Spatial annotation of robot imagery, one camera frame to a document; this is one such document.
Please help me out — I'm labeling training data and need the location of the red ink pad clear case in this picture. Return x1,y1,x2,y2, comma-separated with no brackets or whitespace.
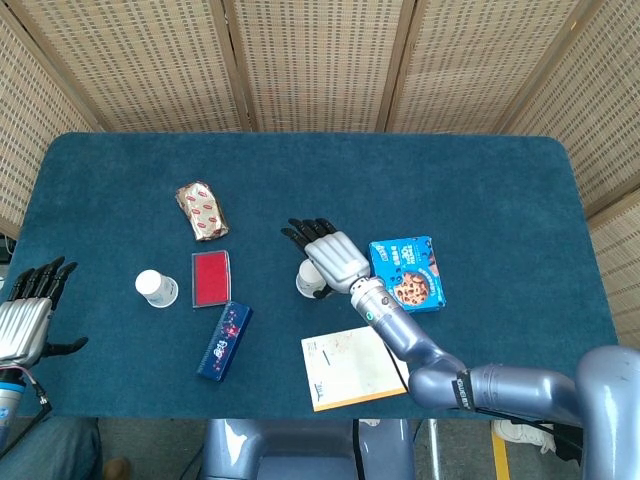
191,250,232,310

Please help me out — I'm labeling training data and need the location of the black cloth bundle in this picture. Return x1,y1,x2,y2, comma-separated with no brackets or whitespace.
551,424,585,464

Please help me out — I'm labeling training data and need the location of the dark blue long carton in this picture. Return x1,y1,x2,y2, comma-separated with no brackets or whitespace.
195,300,252,384

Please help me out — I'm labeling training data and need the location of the brown shoe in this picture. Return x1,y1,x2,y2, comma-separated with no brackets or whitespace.
102,456,132,480

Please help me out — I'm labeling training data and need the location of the woven bamboo screen panel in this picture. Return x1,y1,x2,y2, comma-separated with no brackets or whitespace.
588,189,640,346
7,0,251,134
222,0,417,134
0,9,101,239
499,0,640,217
387,0,599,135

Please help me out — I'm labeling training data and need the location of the metal stand pole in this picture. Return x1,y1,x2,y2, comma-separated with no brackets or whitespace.
423,418,445,480

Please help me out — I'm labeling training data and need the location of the white sneaker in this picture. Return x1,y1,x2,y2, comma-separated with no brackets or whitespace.
491,418,555,449

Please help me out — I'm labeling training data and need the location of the white notebook yellow edge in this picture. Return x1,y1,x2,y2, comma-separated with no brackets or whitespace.
300,325,415,413

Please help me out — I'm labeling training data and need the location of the gold foil snack wrapper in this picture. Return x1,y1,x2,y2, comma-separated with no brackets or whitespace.
174,181,231,243

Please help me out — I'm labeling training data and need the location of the grey-blue robot torso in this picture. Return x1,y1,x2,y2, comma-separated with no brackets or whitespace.
199,418,417,480

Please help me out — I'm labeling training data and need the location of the black torso cable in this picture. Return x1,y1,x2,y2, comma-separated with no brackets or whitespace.
351,418,365,480

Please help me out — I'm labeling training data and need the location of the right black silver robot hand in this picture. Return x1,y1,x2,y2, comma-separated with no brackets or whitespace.
280,217,371,300

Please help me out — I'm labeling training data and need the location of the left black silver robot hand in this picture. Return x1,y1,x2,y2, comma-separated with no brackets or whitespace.
0,256,89,370

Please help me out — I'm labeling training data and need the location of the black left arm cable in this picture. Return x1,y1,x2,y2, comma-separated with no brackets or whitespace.
7,367,54,451

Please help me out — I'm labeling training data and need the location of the blue jeans leg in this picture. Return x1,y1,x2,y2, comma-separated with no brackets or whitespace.
0,417,104,480

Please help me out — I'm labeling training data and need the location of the white cup blue flower print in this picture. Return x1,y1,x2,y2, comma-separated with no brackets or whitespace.
134,269,180,309

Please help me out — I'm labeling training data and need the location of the blue chocolate cookie box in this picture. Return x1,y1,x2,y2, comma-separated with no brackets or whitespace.
368,235,448,315

